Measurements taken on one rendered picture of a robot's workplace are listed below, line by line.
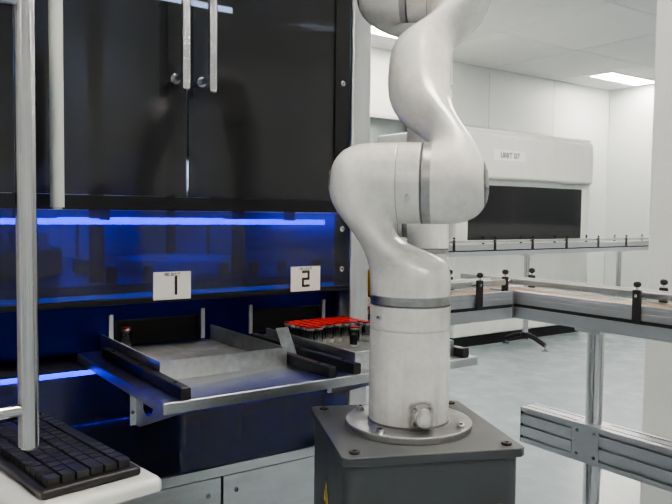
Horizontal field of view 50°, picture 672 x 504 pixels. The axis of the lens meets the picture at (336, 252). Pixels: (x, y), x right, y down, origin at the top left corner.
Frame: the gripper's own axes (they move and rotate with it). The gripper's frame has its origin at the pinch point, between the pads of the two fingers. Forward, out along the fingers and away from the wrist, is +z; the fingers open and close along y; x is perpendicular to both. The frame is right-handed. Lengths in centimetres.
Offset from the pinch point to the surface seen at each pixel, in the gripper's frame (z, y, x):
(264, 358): 2.4, 33.2, -9.5
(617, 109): -168, -798, -482
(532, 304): 4, -82, -40
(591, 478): 55, -86, -19
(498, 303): 3, -74, -46
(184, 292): -8, 38, -35
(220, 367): 3.1, 42.5, -9.5
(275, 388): 4.5, 39.0, 4.5
